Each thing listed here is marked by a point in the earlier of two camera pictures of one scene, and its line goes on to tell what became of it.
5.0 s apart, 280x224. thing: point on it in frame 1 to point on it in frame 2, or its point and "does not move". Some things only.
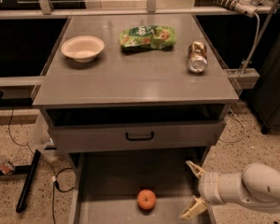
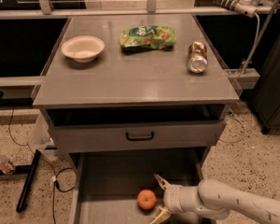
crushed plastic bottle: (0, 161) does not move
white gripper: (207, 186) to (172, 197)
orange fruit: (147, 200) does not move
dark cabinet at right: (270, 98) does not move
